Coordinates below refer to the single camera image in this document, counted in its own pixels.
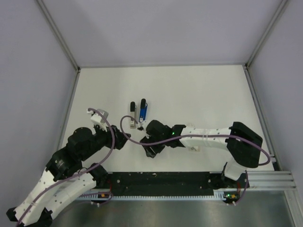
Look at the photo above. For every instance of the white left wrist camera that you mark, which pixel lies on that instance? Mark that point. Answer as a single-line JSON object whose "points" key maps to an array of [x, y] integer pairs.
{"points": [[97, 120]]}

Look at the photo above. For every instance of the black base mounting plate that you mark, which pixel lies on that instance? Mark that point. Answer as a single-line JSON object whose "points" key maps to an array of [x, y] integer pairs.
{"points": [[165, 183]]}

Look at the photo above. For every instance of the aluminium frame post left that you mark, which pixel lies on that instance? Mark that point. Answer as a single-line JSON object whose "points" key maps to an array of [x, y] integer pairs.
{"points": [[57, 34]]}

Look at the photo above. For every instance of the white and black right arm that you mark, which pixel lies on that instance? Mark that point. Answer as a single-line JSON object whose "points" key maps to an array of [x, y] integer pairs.
{"points": [[239, 140]]}

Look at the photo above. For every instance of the light blue slotted cable duct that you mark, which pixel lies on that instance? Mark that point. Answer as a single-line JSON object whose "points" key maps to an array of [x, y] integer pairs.
{"points": [[217, 196]]}

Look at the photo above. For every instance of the aluminium frame post right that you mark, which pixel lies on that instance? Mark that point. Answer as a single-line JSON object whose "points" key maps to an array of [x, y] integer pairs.
{"points": [[266, 34]]}

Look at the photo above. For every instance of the aluminium frame rail front right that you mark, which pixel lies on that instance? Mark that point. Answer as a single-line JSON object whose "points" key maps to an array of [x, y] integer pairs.
{"points": [[271, 181]]}

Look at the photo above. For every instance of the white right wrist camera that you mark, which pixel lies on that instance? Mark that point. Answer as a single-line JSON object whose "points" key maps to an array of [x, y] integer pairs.
{"points": [[141, 126]]}

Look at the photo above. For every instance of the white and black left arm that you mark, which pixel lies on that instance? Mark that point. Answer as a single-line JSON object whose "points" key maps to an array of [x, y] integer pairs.
{"points": [[62, 181]]}

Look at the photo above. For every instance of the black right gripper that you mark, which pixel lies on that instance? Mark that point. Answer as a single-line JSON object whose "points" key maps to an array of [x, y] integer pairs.
{"points": [[150, 152]]}

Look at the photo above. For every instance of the aluminium frame post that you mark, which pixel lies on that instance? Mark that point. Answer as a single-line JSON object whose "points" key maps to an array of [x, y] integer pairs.
{"points": [[266, 34], [57, 34]]}

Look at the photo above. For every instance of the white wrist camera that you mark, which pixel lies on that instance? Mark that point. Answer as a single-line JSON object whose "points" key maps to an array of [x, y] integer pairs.
{"points": [[141, 126], [97, 120]]}

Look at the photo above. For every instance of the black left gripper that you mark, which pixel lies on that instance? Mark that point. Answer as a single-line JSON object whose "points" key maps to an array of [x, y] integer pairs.
{"points": [[120, 138]]}

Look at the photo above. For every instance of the grey and black stapler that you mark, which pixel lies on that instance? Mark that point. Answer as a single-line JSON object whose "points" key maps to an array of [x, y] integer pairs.
{"points": [[133, 114]]}

